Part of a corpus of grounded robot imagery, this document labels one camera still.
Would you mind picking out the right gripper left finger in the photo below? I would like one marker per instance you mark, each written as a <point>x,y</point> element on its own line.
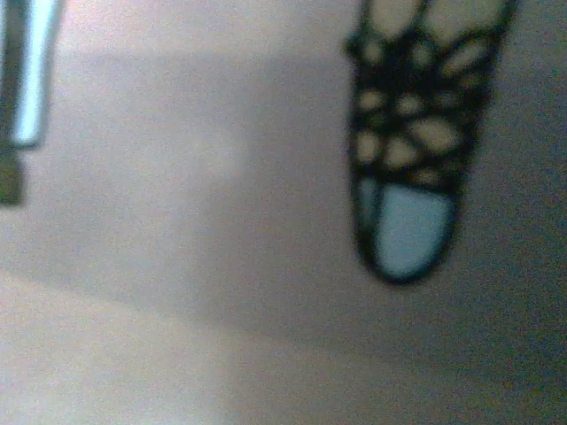
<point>26,88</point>

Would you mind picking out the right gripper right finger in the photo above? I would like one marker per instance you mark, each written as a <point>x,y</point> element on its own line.
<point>407,177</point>

